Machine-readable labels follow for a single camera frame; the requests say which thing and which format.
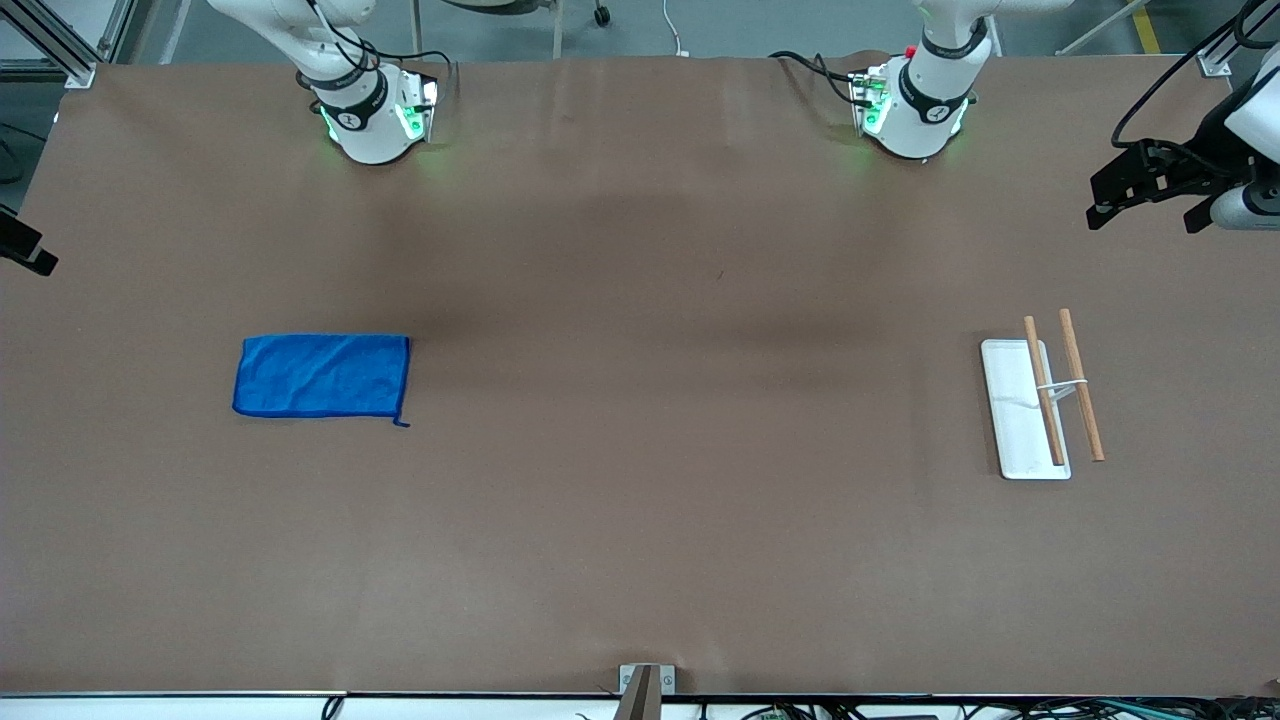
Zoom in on office chair wheeled base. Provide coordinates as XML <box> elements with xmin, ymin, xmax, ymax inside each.
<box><xmin>438</xmin><ymin>0</ymin><xmax>612</xmax><ymax>28</ymax></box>

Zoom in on blue microfiber towel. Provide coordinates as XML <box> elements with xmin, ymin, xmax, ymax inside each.
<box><xmin>232</xmin><ymin>333</ymin><xmax>412</xmax><ymax>429</ymax></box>

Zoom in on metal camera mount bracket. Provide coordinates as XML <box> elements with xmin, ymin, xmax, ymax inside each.
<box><xmin>617</xmin><ymin>663</ymin><xmax>677</xmax><ymax>720</ymax></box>

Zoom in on white towel rack wooden bars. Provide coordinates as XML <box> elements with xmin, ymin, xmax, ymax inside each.
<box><xmin>980</xmin><ymin>308</ymin><xmax>1107</xmax><ymax>482</ymax></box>

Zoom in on aluminium frame profile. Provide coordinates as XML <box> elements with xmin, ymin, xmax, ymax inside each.
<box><xmin>1195</xmin><ymin>0</ymin><xmax>1263</xmax><ymax>78</ymax></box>
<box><xmin>0</xmin><ymin>0</ymin><xmax>138</xmax><ymax>89</ymax></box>

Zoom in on black arm base cable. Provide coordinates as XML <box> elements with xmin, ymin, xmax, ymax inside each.
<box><xmin>768</xmin><ymin>50</ymin><xmax>863</xmax><ymax>103</ymax></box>
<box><xmin>372</xmin><ymin>48</ymin><xmax>461</xmax><ymax>96</ymax></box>

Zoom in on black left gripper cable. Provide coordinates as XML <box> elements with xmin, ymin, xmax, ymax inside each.
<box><xmin>1111</xmin><ymin>0</ymin><xmax>1280</xmax><ymax>153</ymax></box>

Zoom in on black right arm base cable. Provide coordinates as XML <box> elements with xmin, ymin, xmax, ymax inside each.
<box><xmin>372</xmin><ymin>48</ymin><xmax>461</xmax><ymax>96</ymax></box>

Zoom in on black left arm base cable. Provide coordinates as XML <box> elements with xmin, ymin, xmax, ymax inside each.
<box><xmin>768</xmin><ymin>50</ymin><xmax>863</xmax><ymax>103</ymax></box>

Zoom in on brown table cover sheet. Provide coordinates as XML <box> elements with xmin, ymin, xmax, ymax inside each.
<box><xmin>0</xmin><ymin>52</ymin><xmax>1280</xmax><ymax>698</ymax></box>

